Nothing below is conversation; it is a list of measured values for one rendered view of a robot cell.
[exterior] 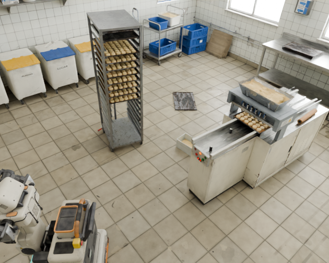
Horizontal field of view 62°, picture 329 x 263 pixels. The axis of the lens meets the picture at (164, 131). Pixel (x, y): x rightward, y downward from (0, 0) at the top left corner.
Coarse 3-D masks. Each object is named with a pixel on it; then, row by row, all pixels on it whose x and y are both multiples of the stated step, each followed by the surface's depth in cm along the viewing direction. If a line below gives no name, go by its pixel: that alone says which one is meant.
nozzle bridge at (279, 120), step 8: (232, 96) 327; (240, 96) 315; (232, 104) 342; (240, 104) 325; (256, 104) 302; (248, 112) 316; (264, 112) 293; (272, 112) 291; (280, 112) 292; (288, 112) 293; (296, 112) 295; (264, 120) 302; (272, 120) 298; (280, 120) 281; (288, 120) 293; (280, 128) 293; (280, 136) 306
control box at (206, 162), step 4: (196, 148) 293; (200, 148) 293; (196, 152) 296; (204, 152) 288; (196, 156) 299; (200, 156) 293; (204, 156) 286; (208, 156) 284; (204, 160) 289; (208, 160) 285; (204, 164) 292; (208, 164) 290
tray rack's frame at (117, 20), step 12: (96, 12) 331; (108, 12) 333; (120, 12) 335; (96, 24) 296; (108, 24) 298; (120, 24) 300; (132, 24) 302; (96, 72) 377; (96, 84) 388; (120, 120) 440; (108, 132) 415; (120, 132) 416; (132, 132) 418; (120, 144) 395
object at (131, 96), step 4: (100, 84) 386; (104, 92) 369; (120, 96) 360; (124, 96) 360; (128, 96) 362; (132, 96) 365; (136, 96) 361; (112, 100) 351; (116, 100) 351; (120, 100) 354
